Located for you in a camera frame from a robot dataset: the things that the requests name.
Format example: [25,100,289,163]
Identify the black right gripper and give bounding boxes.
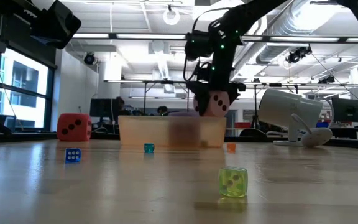
[185,79,247,116]

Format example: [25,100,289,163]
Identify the white ring ceiling lamp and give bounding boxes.
[162,4,181,26]

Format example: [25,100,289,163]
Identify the small green translucent die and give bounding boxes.
[218,167,249,198]

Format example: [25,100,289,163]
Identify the black ceiling spotlight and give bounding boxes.
[83,52,96,65]

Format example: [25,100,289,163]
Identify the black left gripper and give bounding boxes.
[31,0,82,50]

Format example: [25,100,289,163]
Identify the large red foam die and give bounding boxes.
[57,113,93,142]

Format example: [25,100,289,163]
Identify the large pink foam die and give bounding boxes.
[193,90,231,118]

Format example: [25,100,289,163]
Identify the black overhead light bar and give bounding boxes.
[71,32,358,44]

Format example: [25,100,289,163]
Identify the small blue die white pips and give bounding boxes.
[65,147,82,164]

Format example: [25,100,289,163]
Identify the orange translucent plastic bin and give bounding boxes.
[118,115,227,149]

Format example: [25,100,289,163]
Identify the black monitor on arm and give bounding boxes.
[331,97,358,123]

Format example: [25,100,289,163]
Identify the black ceiling camera cluster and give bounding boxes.
[286,45,313,64]

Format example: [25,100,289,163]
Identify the black desk monitor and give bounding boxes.
[89,98,121,118]

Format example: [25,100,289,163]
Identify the white oval puck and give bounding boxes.
[291,113,333,149]

